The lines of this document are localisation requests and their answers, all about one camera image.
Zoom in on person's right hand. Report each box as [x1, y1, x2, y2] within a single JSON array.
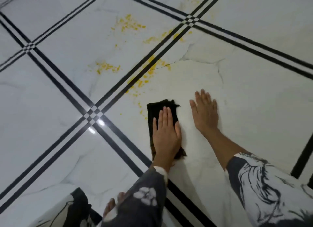
[[189, 89, 219, 136]]

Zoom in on black cleaning cloth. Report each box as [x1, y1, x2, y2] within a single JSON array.
[[147, 99, 187, 161]]

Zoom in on person's patterned trouser leg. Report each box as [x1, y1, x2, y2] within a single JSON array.
[[30, 187, 104, 227]]

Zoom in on person's right forearm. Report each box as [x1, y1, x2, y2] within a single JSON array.
[[202, 128, 313, 227]]

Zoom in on person's bare foot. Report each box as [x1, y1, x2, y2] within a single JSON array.
[[103, 191, 127, 219]]

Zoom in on person's left hand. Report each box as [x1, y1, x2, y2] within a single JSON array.
[[152, 106, 182, 162]]

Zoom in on person's left forearm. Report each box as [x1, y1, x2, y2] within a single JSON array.
[[101, 156, 177, 227]]

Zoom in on yellow spilled food crumbs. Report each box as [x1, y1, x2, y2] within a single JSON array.
[[88, 13, 194, 120]]

